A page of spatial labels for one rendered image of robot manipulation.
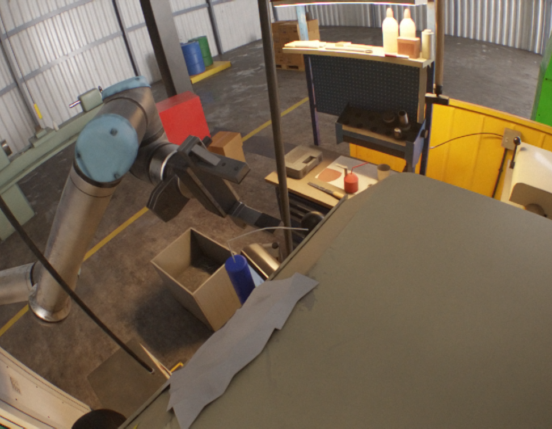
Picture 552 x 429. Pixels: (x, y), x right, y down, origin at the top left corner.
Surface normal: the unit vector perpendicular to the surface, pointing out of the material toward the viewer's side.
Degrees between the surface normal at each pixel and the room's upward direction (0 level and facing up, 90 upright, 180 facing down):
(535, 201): 90
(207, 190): 90
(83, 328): 0
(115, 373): 0
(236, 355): 27
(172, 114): 90
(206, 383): 7
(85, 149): 87
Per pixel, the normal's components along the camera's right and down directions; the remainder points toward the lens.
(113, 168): 0.22, 0.57
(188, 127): 0.52, 0.49
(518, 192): -0.62, 0.58
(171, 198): 0.76, 0.32
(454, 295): -0.16, -0.75
